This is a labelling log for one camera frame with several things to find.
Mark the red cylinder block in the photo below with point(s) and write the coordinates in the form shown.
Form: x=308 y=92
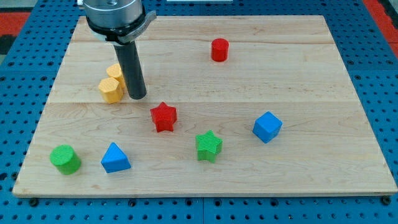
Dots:
x=219 y=50

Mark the red star block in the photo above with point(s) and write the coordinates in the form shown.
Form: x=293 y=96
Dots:
x=164 y=117

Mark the yellow heart block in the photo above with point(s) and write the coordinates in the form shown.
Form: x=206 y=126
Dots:
x=115 y=71

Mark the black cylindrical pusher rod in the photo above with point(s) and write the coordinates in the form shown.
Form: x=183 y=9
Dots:
x=129 y=62

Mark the green star block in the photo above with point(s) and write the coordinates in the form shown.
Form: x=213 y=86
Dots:
x=208 y=146

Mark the wooden board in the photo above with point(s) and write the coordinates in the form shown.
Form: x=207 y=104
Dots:
x=236 y=106

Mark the blue cube block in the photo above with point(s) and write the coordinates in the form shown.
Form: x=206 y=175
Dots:
x=267 y=127

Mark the green cylinder block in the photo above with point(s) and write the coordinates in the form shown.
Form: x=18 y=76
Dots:
x=65 y=159

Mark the blue triangle block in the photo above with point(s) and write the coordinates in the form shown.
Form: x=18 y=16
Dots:
x=114 y=159

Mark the yellow hexagon block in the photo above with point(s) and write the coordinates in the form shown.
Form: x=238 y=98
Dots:
x=110 y=90

